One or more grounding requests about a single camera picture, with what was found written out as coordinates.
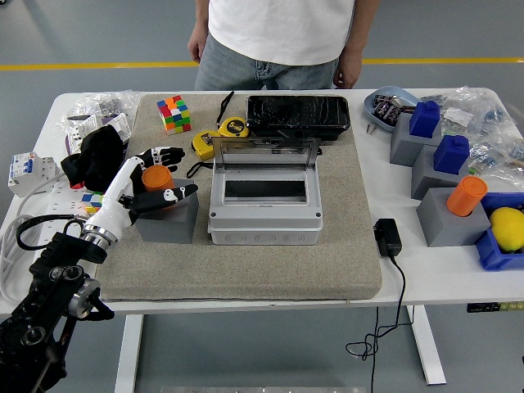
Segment person's left hand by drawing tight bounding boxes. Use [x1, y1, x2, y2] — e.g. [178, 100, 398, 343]
[332, 47, 364, 90]

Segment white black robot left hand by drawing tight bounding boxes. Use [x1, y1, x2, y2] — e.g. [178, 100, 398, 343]
[84, 146, 200, 242]

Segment clear bag of small parts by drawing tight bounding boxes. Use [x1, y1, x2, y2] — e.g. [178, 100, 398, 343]
[466, 122, 524, 181]
[421, 85, 515, 138]

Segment grey-brown fabric mat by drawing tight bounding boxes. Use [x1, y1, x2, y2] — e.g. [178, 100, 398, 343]
[93, 93, 384, 303]

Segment black power adapter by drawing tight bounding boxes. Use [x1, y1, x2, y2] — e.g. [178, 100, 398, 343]
[373, 218, 404, 260]

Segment blue plastic block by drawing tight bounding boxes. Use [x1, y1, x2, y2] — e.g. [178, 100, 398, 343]
[409, 100, 441, 138]
[432, 134, 470, 175]

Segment person's right hand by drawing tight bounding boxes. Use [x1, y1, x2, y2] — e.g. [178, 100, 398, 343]
[187, 29, 210, 65]

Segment white circuit breaker blue switches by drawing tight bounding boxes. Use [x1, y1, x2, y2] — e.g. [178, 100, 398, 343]
[7, 151, 58, 199]

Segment yellow tape measure black face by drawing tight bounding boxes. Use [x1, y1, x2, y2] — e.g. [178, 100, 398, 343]
[186, 129, 224, 179]

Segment small colourful puzzle cube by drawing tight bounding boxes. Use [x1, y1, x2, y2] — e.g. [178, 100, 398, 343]
[80, 190, 108, 217]

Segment dark purple small packet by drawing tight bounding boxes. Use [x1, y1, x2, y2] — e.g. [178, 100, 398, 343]
[371, 93, 392, 118]
[384, 102, 404, 124]

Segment person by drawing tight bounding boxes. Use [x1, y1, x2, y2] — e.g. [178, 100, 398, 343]
[187, 0, 381, 91]

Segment black glossy tray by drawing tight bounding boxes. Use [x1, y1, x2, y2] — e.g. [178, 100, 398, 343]
[245, 94, 351, 147]

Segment black cloth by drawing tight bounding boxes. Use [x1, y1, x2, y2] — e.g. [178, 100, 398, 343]
[60, 124, 126, 192]

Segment yellow lemon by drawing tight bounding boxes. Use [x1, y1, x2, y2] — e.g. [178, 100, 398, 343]
[490, 206, 524, 253]

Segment orange cylinder battery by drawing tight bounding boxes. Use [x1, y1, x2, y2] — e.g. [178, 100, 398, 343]
[445, 175, 489, 218]
[141, 165, 174, 193]

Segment clear bag of screws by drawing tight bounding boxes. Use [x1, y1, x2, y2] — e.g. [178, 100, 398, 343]
[65, 89, 140, 124]

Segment large colourful puzzle cube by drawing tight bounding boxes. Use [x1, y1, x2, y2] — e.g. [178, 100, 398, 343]
[156, 95, 192, 136]

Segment grey plastic junction box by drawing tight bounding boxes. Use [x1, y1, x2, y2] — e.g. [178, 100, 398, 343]
[206, 161, 324, 246]

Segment black adapter cord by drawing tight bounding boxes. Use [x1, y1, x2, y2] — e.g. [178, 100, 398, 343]
[346, 253, 417, 393]

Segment white purple electrical part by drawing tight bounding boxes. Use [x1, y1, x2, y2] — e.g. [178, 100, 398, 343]
[64, 113, 134, 156]

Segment blue plastic bin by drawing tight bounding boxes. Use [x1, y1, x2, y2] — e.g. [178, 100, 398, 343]
[474, 192, 524, 272]

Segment white power strip cable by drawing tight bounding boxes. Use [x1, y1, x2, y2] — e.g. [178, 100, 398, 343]
[0, 171, 69, 306]

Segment black table control panel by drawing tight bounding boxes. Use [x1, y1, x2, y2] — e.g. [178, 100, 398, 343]
[466, 301, 524, 314]

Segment yellow tape measure round label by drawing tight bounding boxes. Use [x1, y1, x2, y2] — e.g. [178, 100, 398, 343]
[215, 90, 251, 138]

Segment grey block holder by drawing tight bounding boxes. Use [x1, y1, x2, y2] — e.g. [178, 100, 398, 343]
[410, 143, 472, 201]
[133, 178, 200, 245]
[389, 112, 443, 168]
[416, 187, 491, 248]

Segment smoky transparent box lid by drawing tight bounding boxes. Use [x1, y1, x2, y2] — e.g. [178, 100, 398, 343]
[210, 136, 323, 171]

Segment white table leg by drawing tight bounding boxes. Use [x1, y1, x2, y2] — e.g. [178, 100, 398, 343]
[405, 305, 447, 386]
[114, 314, 145, 393]

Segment white power strip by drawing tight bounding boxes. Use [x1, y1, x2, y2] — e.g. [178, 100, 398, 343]
[34, 179, 92, 255]

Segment light blue dish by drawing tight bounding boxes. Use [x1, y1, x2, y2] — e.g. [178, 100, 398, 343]
[363, 85, 422, 133]

